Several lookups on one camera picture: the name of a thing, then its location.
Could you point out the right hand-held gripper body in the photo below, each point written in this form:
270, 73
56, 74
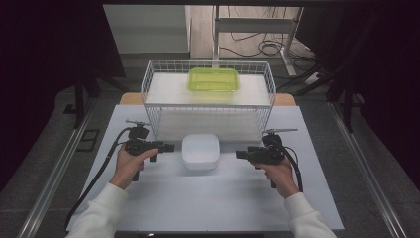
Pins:
268, 152

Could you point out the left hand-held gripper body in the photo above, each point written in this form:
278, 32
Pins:
138, 145

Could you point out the white lidded plastic container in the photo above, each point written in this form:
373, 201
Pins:
200, 151

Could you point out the green lidded plastic container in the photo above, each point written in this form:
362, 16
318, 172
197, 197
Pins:
213, 79

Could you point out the person's right hand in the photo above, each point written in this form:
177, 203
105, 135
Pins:
279, 177

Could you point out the person's left hand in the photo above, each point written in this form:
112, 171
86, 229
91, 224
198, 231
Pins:
128, 168

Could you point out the white table sheet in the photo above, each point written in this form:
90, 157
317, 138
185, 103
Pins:
204, 198

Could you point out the white basket liner board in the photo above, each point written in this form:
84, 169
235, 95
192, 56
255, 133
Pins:
198, 94

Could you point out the black metal stand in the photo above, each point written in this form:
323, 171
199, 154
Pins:
80, 99

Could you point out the white power strip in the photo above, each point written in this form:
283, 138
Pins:
313, 78

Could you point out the dark curtain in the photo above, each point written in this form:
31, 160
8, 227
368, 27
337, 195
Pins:
379, 66
39, 66

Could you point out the black floor bracket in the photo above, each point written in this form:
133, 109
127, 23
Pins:
88, 140

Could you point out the metal floor rail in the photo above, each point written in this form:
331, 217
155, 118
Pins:
366, 172
56, 172

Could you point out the metal desk frame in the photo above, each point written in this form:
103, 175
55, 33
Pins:
254, 24

